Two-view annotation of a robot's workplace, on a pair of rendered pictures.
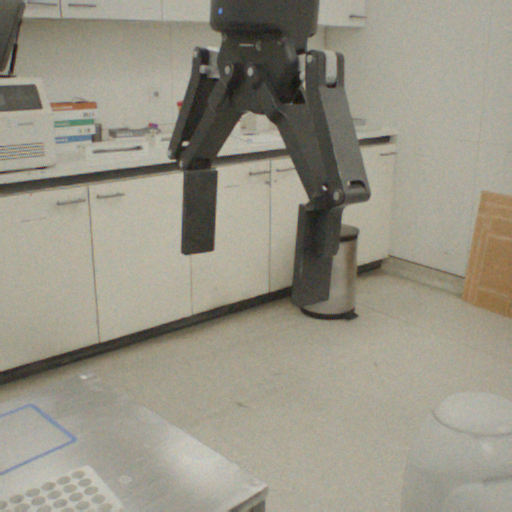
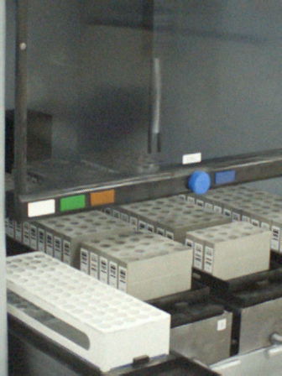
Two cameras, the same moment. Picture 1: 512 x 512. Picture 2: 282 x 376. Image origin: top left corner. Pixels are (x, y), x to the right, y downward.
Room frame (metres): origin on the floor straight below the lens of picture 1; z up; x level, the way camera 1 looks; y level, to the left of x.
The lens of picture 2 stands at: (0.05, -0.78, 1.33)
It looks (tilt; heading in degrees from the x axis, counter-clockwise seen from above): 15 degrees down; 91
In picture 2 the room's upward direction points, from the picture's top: 2 degrees clockwise
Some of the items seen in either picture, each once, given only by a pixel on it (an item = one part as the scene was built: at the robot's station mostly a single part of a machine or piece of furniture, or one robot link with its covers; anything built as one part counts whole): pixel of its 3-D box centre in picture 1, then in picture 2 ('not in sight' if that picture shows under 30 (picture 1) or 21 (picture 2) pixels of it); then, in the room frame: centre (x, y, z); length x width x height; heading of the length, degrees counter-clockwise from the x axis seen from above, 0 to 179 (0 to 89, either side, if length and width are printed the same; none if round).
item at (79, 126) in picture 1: (66, 126); not in sight; (3.15, 0.88, 1.01); 0.23 x 0.12 x 0.08; 128
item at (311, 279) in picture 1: (314, 253); not in sight; (0.42, -0.04, 1.24); 0.03 x 0.01 x 0.07; 129
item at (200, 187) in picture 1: (199, 212); not in sight; (0.52, 0.04, 1.24); 0.03 x 0.01 x 0.07; 129
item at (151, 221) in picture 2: not in sight; (179, 232); (0.07, 0.79, 0.85); 0.12 x 0.02 x 0.06; 38
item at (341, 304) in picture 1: (329, 269); not in sight; (3.30, -0.43, 0.23); 0.38 x 0.31 x 0.46; 39
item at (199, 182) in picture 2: not in sight; (199, 182); (0.10, 0.59, 0.98); 0.03 x 0.01 x 0.03; 39
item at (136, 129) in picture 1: (134, 131); not in sight; (3.32, 0.59, 0.97); 0.24 x 0.12 x 0.13; 118
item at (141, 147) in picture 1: (114, 149); not in sight; (2.95, 0.62, 0.93); 0.30 x 0.10 x 0.06; 121
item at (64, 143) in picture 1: (63, 142); not in sight; (3.14, 0.90, 0.94); 0.23 x 0.13 x 0.07; 134
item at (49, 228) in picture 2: not in sight; (80, 241); (-0.07, 0.72, 0.85); 0.12 x 0.02 x 0.06; 39
